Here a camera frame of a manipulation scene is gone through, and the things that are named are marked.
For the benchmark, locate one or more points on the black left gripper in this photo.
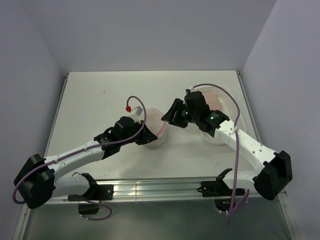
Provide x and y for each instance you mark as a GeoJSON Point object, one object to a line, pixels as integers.
{"type": "Point", "coordinates": [147, 136]}

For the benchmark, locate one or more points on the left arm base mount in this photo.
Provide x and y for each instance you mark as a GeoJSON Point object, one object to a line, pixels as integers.
{"type": "Point", "coordinates": [92, 201]}

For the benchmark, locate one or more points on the white mesh laundry bag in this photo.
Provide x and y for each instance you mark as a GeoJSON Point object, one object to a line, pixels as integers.
{"type": "Point", "coordinates": [156, 126]}

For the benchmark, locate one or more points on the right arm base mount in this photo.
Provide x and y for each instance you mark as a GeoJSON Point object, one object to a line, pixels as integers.
{"type": "Point", "coordinates": [217, 188]}

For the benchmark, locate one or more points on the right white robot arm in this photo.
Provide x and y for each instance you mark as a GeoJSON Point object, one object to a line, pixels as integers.
{"type": "Point", "coordinates": [272, 170]}

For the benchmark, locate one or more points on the aluminium rail frame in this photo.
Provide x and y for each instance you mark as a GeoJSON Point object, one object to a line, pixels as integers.
{"type": "Point", "coordinates": [155, 190]}

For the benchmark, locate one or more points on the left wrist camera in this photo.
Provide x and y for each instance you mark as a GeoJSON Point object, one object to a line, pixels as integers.
{"type": "Point", "coordinates": [135, 114]}

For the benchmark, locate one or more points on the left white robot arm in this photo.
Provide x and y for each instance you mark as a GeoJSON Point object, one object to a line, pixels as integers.
{"type": "Point", "coordinates": [44, 178]}

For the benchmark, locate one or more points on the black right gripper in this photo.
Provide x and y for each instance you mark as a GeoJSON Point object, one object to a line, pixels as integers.
{"type": "Point", "coordinates": [177, 105]}

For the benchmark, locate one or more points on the pink bra in basket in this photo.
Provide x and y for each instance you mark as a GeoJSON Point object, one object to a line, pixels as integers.
{"type": "Point", "coordinates": [212, 101]}

